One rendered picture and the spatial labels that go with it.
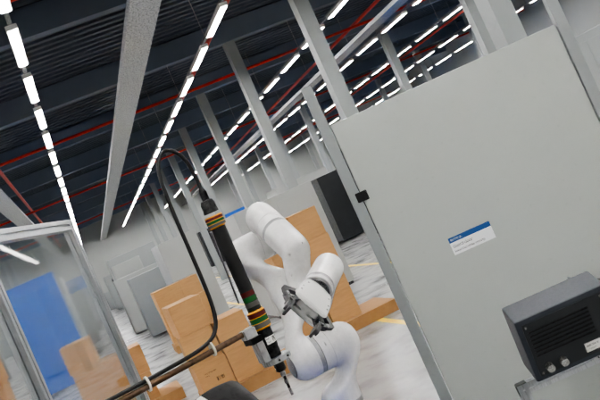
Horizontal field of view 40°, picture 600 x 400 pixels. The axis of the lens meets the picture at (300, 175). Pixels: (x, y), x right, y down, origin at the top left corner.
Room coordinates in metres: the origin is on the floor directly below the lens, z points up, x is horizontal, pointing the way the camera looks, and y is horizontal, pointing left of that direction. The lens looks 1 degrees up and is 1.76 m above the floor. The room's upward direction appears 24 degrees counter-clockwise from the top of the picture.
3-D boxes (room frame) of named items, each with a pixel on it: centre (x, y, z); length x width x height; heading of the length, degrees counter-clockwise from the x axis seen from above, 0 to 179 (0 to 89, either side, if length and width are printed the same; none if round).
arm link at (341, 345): (2.50, 0.13, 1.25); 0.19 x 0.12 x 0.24; 111
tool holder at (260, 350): (1.88, 0.23, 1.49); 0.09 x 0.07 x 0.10; 124
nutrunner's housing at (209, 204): (1.89, 0.22, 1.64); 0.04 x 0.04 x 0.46
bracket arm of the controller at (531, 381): (2.24, -0.42, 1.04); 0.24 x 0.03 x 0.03; 89
